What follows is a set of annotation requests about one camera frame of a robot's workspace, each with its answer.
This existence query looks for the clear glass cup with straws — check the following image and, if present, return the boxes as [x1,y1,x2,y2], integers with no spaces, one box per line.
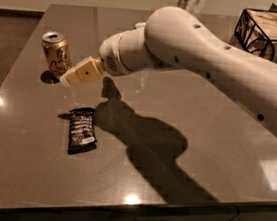
[174,0,207,20]

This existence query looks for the black wire napkin basket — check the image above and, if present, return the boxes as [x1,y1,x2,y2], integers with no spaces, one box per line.
[234,9,277,63]

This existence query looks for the green soda can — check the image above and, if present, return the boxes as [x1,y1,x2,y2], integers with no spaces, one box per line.
[135,22,146,29]

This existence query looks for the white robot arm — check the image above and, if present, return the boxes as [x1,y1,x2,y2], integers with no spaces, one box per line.
[61,6,277,137]

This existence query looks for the black snack bar wrapper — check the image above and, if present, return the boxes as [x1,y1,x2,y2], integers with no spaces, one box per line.
[68,107,97,155]

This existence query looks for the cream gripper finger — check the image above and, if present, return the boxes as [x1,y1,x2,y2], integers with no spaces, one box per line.
[62,56,104,86]
[60,73,70,87]

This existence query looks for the orange soda can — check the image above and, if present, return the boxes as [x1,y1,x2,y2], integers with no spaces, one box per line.
[42,31,72,79]

